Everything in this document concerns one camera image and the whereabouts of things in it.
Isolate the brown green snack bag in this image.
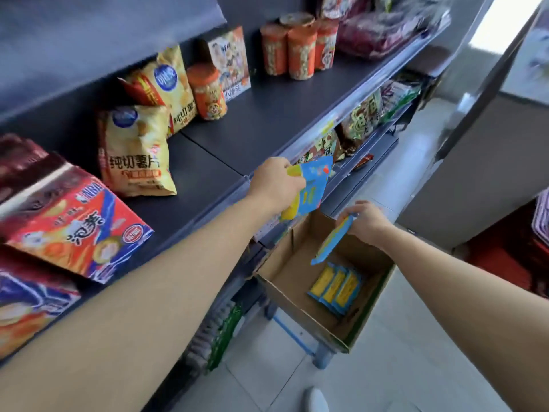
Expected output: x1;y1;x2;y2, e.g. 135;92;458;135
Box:
341;89;385;144

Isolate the white shoe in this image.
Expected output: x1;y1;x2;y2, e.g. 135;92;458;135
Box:
304;386;330;412

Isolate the yellow red snack bag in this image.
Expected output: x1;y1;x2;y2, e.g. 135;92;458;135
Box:
119;45;198;138

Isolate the blue plastic stool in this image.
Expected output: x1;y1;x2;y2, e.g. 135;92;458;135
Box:
264;302;335;370

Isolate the dark grey store shelf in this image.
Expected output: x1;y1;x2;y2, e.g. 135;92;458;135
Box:
0;0;453;412

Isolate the person's right hand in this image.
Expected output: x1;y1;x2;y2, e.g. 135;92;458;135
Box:
336;200;393;249

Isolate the red blue snack box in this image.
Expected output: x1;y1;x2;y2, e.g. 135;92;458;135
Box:
0;165;154;284

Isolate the orange cartoon face canister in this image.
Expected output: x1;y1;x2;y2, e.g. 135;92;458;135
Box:
186;62;228;121

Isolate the large yellow snack bag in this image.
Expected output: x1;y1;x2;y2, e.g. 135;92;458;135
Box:
96;105;177;198

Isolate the person's right forearm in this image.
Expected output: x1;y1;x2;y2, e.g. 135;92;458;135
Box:
373;229;549;412

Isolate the bundle of green packets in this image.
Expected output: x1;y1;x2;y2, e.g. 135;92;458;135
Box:
379;79;423;123

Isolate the red patterned snack bag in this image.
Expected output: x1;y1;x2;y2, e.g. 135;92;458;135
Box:
319;0;361;20

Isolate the row of grey packets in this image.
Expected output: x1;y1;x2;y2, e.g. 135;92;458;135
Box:
186;300;234;370

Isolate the person's left forearm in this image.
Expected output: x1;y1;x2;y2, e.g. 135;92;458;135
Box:
0;192;275;412

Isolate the grey cabinet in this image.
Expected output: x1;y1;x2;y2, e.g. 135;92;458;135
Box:
396;0;549;252

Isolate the orange snack canister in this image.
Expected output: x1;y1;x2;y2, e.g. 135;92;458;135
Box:
287;26;318;81
260;23;289;77
279;11;316;29
315;19;340;72

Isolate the stack of red shopping baskets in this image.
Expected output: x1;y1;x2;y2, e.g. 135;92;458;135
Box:
465;188;549;299

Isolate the strip of green packets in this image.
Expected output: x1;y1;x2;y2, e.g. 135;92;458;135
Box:
208;304;243;372

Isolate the brown cardboard box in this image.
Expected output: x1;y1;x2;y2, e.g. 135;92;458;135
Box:
253;209;395;355

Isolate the person's left hand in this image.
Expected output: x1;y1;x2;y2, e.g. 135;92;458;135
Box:
248;157;308;215

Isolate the blue red snack packet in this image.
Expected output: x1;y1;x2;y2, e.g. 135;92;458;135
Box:
0;270;81;361

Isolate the dark red snack packet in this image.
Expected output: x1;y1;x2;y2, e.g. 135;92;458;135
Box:
336;10;429;60

